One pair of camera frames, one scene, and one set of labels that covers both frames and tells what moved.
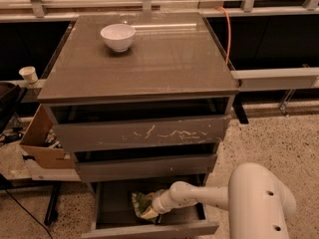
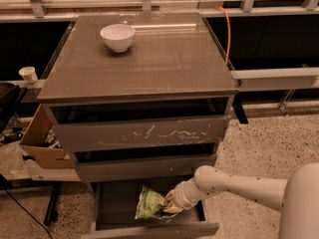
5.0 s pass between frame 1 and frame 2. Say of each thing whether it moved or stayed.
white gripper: moved
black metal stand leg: stayed
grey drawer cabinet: stayed
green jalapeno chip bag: moved
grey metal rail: stayed
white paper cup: stayed
